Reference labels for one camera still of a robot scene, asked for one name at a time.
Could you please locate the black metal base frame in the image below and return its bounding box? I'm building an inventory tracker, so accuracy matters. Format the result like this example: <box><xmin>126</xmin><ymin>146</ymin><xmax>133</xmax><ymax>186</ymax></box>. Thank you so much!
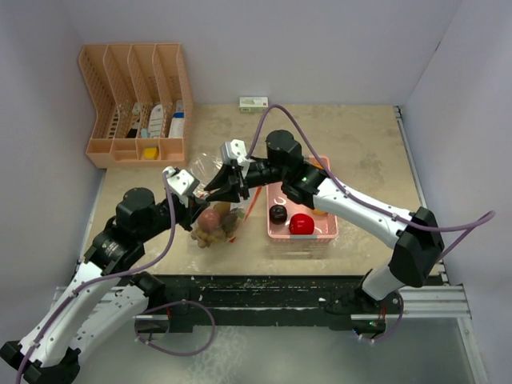
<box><xmin>67</xmin><ymin>271</ymin><xmax>405</xmax><ymax>335</ymax></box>

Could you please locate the dark purple mangosteen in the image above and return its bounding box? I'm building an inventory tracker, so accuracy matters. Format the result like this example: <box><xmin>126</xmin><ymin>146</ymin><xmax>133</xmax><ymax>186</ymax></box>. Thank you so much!
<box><xmin>269</xmin><ymin>204</ymin><xmax>288</xmax><ymax>225</ymax></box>

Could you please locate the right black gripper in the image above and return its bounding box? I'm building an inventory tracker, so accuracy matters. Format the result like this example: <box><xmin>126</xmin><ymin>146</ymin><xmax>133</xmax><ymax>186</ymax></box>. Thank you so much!
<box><xmin>205</xmin><ymin>159</ymin><xmax>287</xmax><ymax>203</ymax></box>

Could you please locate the brown kiwi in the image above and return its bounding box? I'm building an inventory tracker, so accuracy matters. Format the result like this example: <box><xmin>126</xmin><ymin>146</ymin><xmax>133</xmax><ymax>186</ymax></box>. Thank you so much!
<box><xmin>213</xmin><ymin>202</ymin><xmax>231</xmax><ymax>216</ymax></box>

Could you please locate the brown passion fruit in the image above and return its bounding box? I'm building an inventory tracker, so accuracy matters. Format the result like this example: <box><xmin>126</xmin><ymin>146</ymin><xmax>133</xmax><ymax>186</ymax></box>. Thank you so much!
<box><xmin>197</xmin><ymin>209</ymin><xmax>221</xmax><ymax>232</ymax></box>

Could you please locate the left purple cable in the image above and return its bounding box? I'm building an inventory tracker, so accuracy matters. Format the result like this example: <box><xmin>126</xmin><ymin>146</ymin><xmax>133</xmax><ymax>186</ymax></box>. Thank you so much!
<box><xmin>14</xmin><ymin>171</ymin><xmax>219</xmax><ymax>384</ymax></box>

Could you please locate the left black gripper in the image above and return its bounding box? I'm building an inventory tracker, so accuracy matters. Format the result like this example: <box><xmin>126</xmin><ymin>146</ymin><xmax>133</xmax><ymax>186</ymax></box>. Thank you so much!
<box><xmin>137</xmin><ymin>191</ymin><xmax>209</xmax><ymax>242</ymax></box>

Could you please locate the pink plastic basket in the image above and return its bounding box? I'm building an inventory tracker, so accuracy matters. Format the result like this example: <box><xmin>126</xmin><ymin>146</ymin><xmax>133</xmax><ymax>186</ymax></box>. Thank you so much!
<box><xmin>266</xmin><ymin>154</ymin><xmax>340</xmax><ymax>244</ymax></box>

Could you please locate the red apple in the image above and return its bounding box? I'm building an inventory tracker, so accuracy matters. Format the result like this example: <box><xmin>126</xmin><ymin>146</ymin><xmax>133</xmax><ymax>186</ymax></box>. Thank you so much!
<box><xmin>288</xmin><ymin>213</ymin><xmax>315</xmax><ymax>235</ymax></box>

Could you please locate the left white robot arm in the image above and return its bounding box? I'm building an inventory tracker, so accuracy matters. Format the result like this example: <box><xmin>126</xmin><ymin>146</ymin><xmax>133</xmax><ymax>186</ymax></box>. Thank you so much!
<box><xmin>1</xmin><ymin>187</ymin><xmax>209</xmax><ymax>383</ymax></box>

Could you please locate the black white item in organizer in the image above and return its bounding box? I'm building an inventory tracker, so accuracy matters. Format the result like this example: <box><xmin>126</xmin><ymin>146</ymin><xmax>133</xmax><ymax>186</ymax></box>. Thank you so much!
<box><xmin>124</xmin><ymin>102</ymin><xmax>141</xmax><ymax>138</ymax></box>

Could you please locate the brown longan bunch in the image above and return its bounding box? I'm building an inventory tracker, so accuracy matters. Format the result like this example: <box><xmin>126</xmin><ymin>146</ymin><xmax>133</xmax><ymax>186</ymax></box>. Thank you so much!
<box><xmin>190</xmin><ymin>227</ymin><xmax>224</xmax><ymax>248</ymax></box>

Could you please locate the white tube in organizer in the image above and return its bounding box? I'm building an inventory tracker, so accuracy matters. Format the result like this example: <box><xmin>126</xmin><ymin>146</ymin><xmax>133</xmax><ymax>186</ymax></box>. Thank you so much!
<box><xmin>147</xmin><ymin>104</ymin><xmax>165</xmax><ymax>138</ymax></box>

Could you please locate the clear zip top bag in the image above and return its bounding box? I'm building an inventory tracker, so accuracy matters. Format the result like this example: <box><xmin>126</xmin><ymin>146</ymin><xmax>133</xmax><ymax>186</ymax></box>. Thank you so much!
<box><xmin>187</xmin><ymin>154</ymin><xmax>265</xmax><ymax>249</ymax></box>

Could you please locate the white blue box in organizer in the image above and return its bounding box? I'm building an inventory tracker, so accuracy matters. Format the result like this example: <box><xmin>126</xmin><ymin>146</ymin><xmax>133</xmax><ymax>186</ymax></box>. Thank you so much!
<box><xmin>167</xmin><ymin>100</ymin><xmax>185</xmax><ymax>138</ymax></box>

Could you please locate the yellow block in organizer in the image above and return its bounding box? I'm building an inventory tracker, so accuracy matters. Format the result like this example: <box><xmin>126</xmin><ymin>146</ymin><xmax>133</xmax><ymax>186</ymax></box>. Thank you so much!
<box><xmin>142</xmin><ymin>147</ymin><xmax>159</xmax><ymax>160</ymax></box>

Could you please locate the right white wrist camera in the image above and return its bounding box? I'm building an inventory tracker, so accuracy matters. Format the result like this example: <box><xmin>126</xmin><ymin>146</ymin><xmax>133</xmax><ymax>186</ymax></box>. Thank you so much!
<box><xmin>220</xmin><ymin>139</ymin><xmax>249</xmax><ymax>166</ymax></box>

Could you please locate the orange file organizer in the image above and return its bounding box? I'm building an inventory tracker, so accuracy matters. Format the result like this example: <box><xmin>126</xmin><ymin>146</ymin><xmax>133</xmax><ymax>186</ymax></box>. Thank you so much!
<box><xmin>78</xmin><ymin>42</ymin><xmax>194</xmax><ymax>169</ymax></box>

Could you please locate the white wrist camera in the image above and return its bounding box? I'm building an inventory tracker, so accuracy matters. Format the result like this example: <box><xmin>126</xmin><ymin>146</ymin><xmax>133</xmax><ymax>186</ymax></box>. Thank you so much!
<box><xmin>220</xmin><ymin>139</ymin><xmax>249</xmax><ymax>166</ymax></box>
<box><xmin>162</xmin><ymin>166</ymin><xmax>200</xmax><ymax>197</ymax></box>

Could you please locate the small green white box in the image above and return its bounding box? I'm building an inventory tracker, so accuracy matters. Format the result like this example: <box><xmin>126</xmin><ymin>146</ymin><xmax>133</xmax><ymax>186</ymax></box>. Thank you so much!
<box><xmin>238</xmin><ymin>96</ymin><xmax>269</xmax><ymax>114</ymax></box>

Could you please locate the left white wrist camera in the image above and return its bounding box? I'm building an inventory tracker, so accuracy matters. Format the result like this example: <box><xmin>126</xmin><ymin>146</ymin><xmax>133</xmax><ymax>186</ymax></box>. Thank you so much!
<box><xmin>162</xmin><ymin>166</ymin><xmax>200</xmax><ymax>197</ymax></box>

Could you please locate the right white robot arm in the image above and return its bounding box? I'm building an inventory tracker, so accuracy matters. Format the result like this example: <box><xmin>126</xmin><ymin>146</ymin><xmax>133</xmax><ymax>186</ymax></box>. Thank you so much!
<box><xmin>205</xmin><ymin>130</ymin><xmax>444</xmax><ymax>313</ymax></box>

